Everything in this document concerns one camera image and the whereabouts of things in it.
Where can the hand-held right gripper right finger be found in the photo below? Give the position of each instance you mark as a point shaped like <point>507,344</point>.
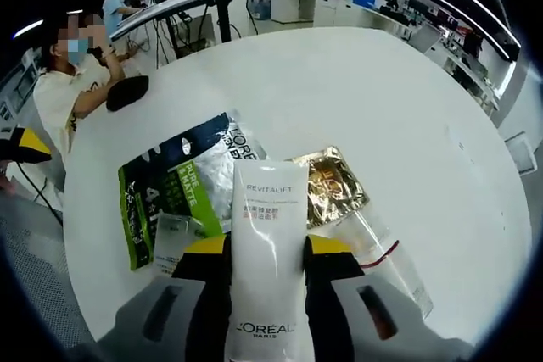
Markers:
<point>360,319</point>

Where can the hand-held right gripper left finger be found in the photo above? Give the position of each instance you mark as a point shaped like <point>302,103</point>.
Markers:
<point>169,315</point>

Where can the green black skincare sachet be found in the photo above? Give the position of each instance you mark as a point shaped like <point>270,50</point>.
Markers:
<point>140,201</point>

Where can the gold skincare sachet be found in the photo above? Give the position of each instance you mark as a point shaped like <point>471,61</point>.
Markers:
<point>335,192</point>

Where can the white skincare tube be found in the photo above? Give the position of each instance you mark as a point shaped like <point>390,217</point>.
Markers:
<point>269,218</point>

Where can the clear zip bag red strip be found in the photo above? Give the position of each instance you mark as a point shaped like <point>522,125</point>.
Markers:
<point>399,277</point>

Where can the black oval cushion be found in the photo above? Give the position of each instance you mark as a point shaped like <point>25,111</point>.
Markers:
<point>127,93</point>

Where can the white chair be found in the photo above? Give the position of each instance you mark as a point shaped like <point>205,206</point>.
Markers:
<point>522,152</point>

